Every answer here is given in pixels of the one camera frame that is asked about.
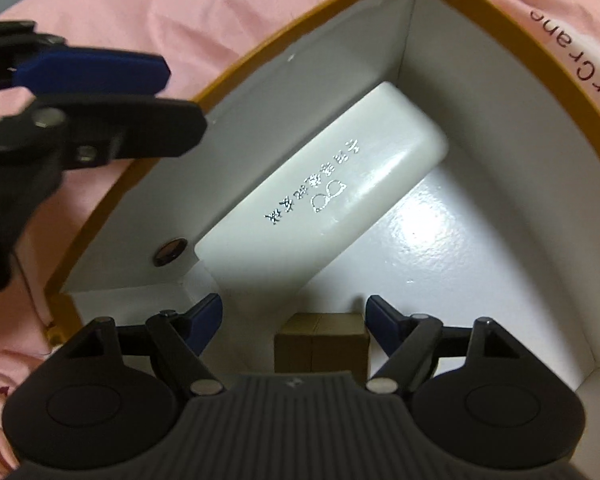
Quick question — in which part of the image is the yellow-rimmed white cardboard box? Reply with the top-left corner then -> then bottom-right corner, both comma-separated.
45,0 -> 600,396

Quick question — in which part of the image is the pink printed bedsheet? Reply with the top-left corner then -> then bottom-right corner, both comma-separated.
0,0 -> 600,480

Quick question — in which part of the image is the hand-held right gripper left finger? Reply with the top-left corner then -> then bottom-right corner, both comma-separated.
62,294 -> 228,398

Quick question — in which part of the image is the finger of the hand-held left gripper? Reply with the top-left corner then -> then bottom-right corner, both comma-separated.
17,95 -> 207,169
0,20 -> 172,96

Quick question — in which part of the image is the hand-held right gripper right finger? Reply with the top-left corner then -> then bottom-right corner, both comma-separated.
365,295 -> 523,396

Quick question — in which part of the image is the small brown cardboard box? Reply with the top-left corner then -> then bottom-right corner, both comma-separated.
274,312 -> 372,376

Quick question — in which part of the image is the white glossy case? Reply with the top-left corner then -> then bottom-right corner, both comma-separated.
194,81 -> 450,306

